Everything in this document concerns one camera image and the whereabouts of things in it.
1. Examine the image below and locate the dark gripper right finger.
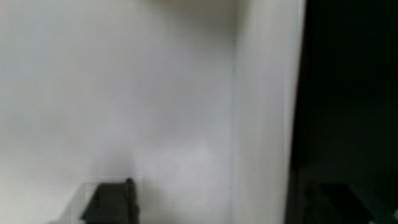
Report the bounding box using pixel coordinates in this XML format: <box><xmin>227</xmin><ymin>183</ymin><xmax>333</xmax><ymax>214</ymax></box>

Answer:
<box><xmin>308</xmin><ymin>184</ymin><xmax>372</xmax><ymax>224</ymax></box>

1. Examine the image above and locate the translucent gripper left finger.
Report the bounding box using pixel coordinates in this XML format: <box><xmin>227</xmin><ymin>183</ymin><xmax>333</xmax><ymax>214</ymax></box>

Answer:
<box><xmin>79</xmin><ymin>178</ymin><xmax>140</xmax><ymax>224</ymax></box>

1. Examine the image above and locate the white square table top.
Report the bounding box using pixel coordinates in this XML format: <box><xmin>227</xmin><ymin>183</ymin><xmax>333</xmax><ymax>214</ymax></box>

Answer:
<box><xmin>0</xmin><ymin>0</ymin><xmax>305</xmax><ymax>224</ymax></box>

